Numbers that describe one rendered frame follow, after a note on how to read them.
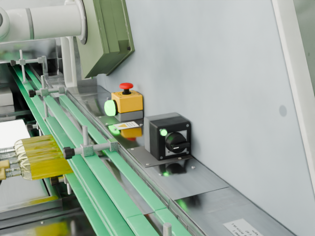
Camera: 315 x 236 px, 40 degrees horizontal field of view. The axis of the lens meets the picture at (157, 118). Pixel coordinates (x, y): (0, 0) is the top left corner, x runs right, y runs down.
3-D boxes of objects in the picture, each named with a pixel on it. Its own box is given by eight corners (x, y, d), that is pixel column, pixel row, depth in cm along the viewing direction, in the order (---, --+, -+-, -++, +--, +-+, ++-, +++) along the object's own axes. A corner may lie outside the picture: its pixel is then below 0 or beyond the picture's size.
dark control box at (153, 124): (176, 143, 103) (144, 149, 100) (176, 111, 101) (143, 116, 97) (192, 155, 96) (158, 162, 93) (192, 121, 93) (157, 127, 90)
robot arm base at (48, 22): (72, 5, 143) (25, 8, 137) (77, -18, 132) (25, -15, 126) (82, 47, 139) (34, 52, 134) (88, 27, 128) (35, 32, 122)
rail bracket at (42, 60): (58, 78, 222) (12, 83, 213) (55, 46, 216) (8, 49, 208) (60, 80, 218) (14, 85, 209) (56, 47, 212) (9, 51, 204)
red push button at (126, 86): (117, 94, 122) (116, 82, 120) (131, 92, 123) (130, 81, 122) (122, 97, 118) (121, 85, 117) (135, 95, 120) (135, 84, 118)
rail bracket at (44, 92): (65, 116, 162) (31, 121, 157) (61, 72, 156) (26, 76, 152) (67, 118, 159) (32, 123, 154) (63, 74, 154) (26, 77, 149)
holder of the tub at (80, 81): (87, 95, 182) (69, 97, 179) (82, 30, 173) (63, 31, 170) (98, 105, 167) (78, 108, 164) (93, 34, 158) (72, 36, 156)
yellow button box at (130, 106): (136, 112, 127) (112, 115, 124) (135, 87, 125) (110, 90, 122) (145, 118, 121) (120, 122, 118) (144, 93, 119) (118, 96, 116)
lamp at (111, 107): (113, 112, 123) (103, 114, 122) (112, 97, 121) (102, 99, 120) (118, 117, 119) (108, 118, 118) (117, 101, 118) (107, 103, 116)
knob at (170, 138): (183, 149, 95) (191, 154, 92) (165, 152, 93) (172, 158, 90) (183, 130, 93) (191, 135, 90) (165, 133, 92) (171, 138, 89)
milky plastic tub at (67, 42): (85, 83, 180) (64, 85, 177) (81, 29, 173) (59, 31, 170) (96, 92, 165) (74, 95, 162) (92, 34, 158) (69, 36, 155)
